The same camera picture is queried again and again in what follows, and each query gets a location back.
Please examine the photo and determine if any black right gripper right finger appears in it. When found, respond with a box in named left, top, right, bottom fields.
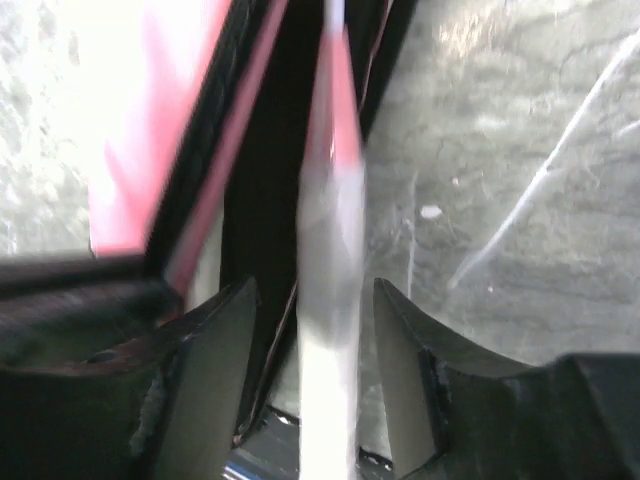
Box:
left=373, top=278, right=639, bottom=479

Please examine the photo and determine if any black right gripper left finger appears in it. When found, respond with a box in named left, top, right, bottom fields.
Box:
left=1, top=279, right=256, bottom=479

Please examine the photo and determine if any pink racket bag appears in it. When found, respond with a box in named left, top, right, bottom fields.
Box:
left=1, top=1, right=415, bottom=447

